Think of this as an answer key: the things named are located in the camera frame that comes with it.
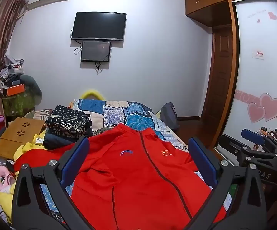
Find wooden wardrobe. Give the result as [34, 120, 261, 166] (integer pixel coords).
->
[185, 0, 276, 149]

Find navy folded garment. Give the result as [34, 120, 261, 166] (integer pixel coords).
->
[42, 127, 86, 150]

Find black monitor cable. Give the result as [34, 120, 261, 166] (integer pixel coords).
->
[94, 61, 106, 74]

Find small jars on shelf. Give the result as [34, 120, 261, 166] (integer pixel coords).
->
[258, 126, 277, 141]

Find red zip jacket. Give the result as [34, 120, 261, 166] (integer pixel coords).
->
[14, 123, 227, 230]

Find brown wooden door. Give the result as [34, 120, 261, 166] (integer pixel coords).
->
[202, 26, 233, 123]

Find wooden lap desk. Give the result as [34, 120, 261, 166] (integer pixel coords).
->
[0, 117, 45, 160]

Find small black wall monitor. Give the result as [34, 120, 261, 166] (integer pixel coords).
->
[80, 41, 112, 62]

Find black polka dot cloth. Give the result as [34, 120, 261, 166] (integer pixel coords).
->
[45, 105, 92, 137]

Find blue patchwork blanket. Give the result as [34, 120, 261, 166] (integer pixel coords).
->
[0, 98, 233, 224]

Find white heart sticker sliding door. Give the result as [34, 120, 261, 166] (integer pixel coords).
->
[213, 0, 277, 164]

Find black wall television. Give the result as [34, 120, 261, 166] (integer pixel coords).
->
[71, 11, 127, 41]

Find yellow plush pillow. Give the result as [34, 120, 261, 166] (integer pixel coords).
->
[81, 89, 105, 100]

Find yellow garment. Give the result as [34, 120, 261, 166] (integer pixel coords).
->
[0, 131, 48, 224]

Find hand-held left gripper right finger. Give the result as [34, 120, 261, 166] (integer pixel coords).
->
[188, 137, 267, 230]

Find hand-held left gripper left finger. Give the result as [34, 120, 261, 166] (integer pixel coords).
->
[11, 136, 92, 230]

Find green patterned bag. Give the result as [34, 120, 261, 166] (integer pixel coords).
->
[2, 86, 37, 119]

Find grey backpack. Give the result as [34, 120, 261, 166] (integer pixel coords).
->
[161, 102, 179, 131]

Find orange box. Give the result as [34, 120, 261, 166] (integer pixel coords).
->
[7, 84, 25, 96]

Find pile of clutter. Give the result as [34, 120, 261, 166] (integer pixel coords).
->
[0, 55, 25, 89]

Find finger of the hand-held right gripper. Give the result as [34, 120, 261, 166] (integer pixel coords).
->
[218, 134, 277, 166]
[241, 128, 277, 153]

